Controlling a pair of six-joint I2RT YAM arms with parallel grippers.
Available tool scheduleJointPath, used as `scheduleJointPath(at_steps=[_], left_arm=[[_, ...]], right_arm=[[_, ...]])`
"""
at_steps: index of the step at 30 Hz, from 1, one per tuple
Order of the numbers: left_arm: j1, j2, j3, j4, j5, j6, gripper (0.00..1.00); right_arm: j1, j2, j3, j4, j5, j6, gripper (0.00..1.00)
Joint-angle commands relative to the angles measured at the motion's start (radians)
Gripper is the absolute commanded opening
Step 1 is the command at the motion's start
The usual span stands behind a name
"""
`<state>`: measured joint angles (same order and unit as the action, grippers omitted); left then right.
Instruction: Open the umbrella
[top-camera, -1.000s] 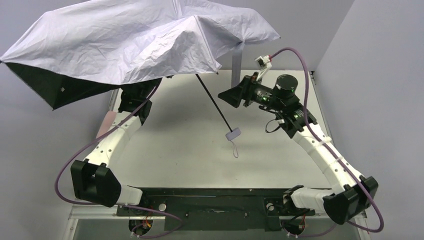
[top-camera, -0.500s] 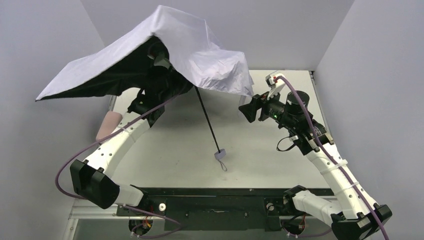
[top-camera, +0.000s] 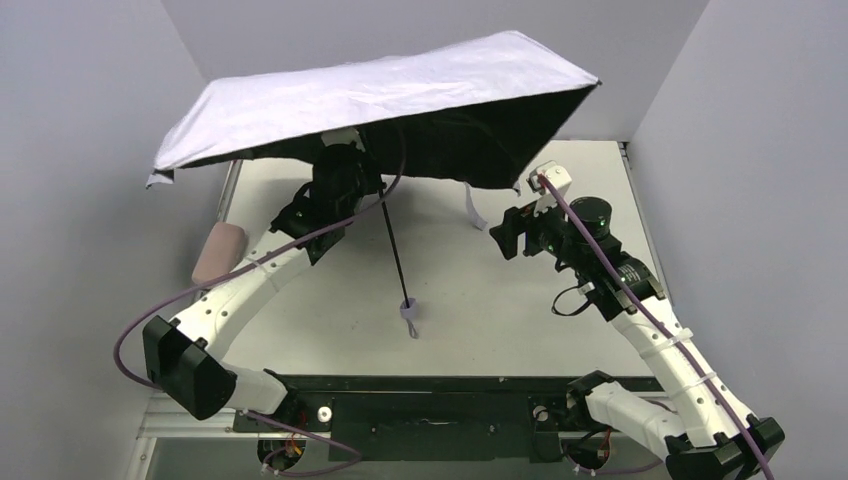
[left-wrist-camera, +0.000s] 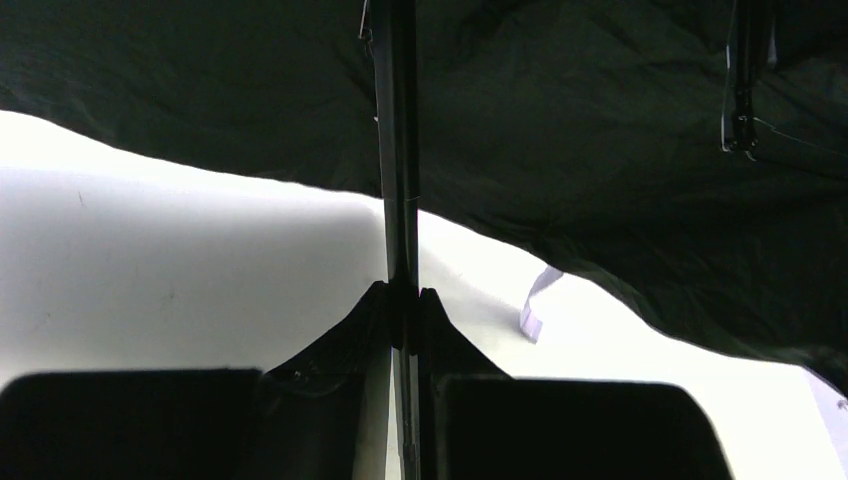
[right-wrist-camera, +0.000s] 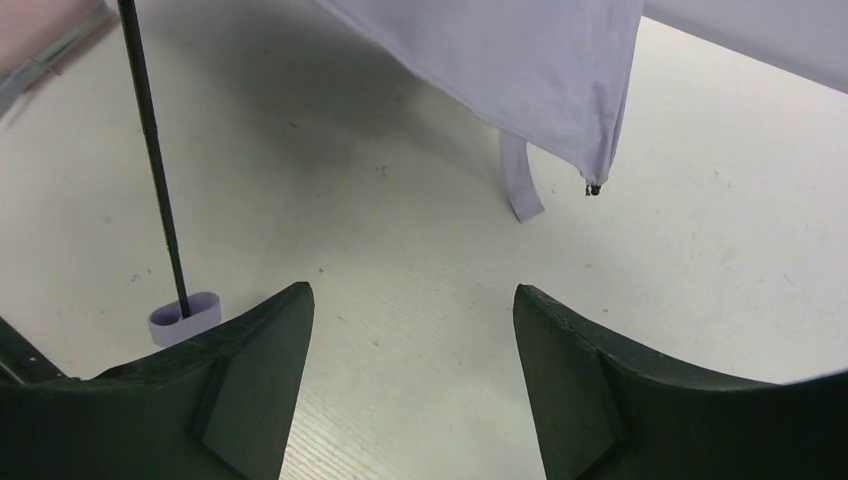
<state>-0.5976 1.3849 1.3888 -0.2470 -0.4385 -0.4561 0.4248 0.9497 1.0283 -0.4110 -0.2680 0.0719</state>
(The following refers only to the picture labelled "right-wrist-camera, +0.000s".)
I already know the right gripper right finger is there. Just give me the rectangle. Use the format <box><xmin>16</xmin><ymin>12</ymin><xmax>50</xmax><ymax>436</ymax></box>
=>
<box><xmin>513</xmin><ymin>285</ymin><xmax>847</xmax><ymax>479</ymax></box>

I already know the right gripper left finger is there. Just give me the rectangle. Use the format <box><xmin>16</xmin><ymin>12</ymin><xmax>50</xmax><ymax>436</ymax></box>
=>
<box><xmin>1</xmin><ymin>282</ymin><xmax>315</xmax><ymax>479</ymax></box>

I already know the purple umbrella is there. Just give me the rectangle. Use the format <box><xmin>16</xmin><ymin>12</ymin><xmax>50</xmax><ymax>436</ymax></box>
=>
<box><xmin>115</xmin><ymin>0</ymin><xmax>647</xmax><ymax>349</ymax></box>

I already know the pink zippered umbrella case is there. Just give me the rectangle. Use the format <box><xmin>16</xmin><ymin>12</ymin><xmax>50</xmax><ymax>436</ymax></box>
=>
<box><xmin>1</xmin><ymin>0</ymin><xmax>114</xmax><ymax>115</ymax></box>

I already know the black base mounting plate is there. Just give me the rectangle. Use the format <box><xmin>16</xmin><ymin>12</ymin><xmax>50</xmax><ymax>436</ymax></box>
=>
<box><xmin>0</xmin><ymin>318</ymin><xmax>66</xmax><ymax>385</ymax></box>

